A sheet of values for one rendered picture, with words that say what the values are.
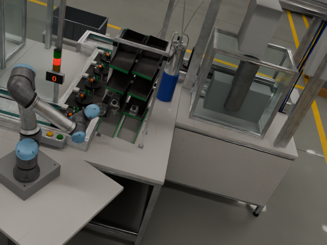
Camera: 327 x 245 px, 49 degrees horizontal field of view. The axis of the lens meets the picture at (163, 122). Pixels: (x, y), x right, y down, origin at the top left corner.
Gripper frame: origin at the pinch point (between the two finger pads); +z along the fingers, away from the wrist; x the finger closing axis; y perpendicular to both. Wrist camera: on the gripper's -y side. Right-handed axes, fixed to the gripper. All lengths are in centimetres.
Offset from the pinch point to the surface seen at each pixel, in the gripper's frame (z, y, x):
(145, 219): 34, 79, 48
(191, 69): 121, -37, 23
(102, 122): 14.4, 18.7, -6.4
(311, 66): 65, -76, 112
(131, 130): 17.9, 15.6, 14.4
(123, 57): -1.8, -30.3, -4.4
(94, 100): 44, 13, -28
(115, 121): 16.2, 14.3, 1.2
